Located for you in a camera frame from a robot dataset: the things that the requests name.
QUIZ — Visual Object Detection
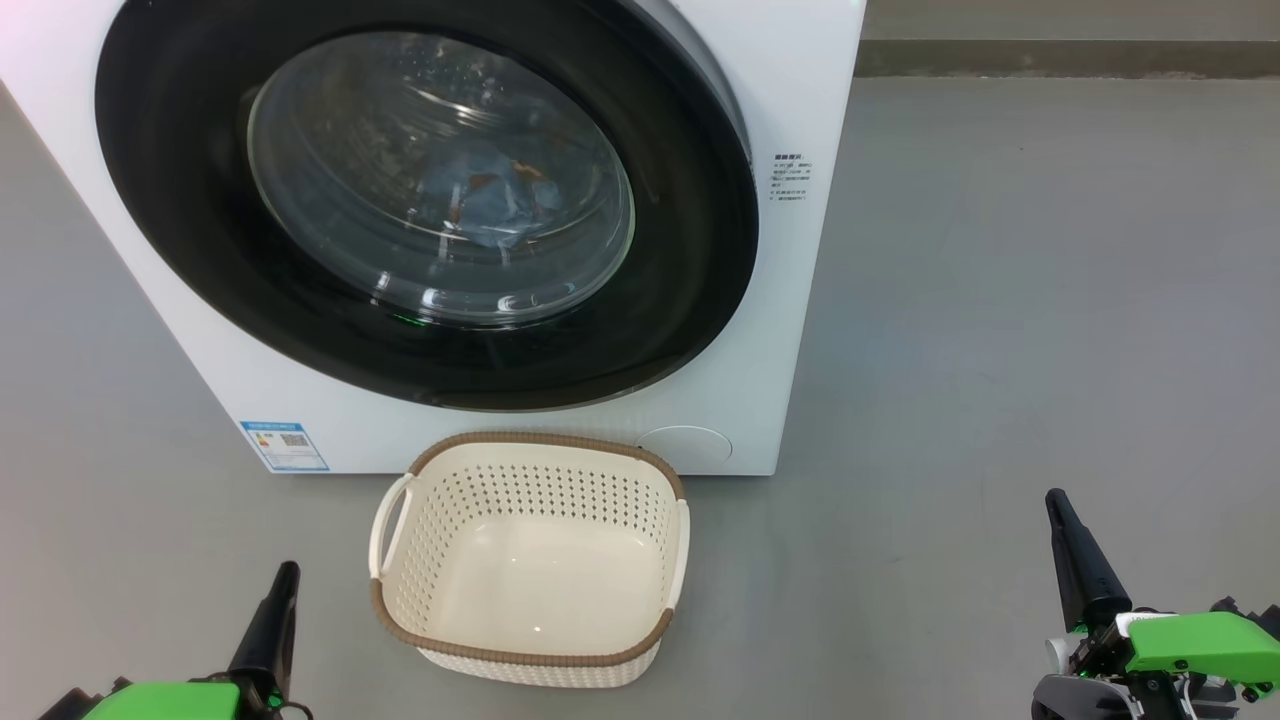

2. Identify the blue energy label sticker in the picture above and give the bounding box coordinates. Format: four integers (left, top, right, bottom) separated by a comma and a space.
240, 420, 331, 473

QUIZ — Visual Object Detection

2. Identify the blue cartoon print clothing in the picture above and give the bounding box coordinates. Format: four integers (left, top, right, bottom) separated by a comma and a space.
415, 150, 566, 251

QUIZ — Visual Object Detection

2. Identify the cream perforated laundry basket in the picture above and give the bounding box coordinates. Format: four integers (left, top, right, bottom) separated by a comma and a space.
368, 432, 691, 689

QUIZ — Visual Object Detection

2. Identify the dark round glass washer door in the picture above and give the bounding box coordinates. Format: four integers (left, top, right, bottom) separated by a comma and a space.
95, 0, 761, 413

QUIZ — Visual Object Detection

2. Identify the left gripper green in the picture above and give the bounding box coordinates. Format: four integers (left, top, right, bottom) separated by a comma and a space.
40, 560, 301, 720

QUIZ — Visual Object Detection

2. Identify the white front-load washing machine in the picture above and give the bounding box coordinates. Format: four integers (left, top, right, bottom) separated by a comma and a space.
0, 0, 869, 476

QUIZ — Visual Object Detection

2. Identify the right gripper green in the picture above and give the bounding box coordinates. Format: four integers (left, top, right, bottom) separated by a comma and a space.
1030, 488, 1280, 720

